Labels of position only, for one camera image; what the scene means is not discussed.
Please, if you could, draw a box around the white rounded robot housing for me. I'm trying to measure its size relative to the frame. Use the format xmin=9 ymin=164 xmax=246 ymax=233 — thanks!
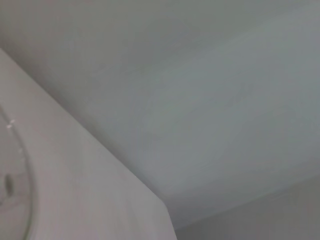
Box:
xmin=0 ymin=48 xmax=179 ymax=240

